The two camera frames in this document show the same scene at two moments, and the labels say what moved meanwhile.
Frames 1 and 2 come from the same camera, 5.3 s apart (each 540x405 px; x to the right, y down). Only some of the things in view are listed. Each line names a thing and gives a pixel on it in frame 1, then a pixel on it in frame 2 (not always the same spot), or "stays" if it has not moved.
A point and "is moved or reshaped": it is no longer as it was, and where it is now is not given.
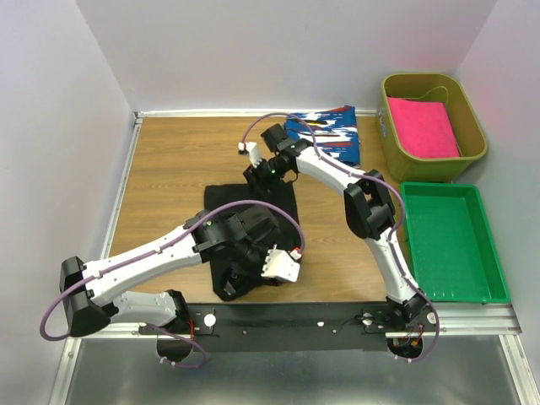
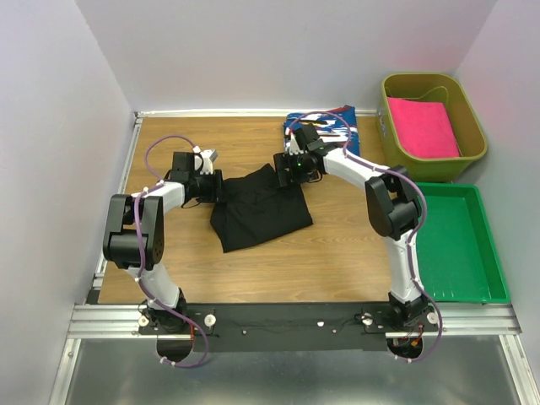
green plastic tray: (452, 251) stays
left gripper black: (255, 274) to (216, 186)
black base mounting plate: (294, 326) stays
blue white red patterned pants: (336, 131) stays
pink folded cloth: (423, 129) stays
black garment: (278, 197) is moved or reshaped
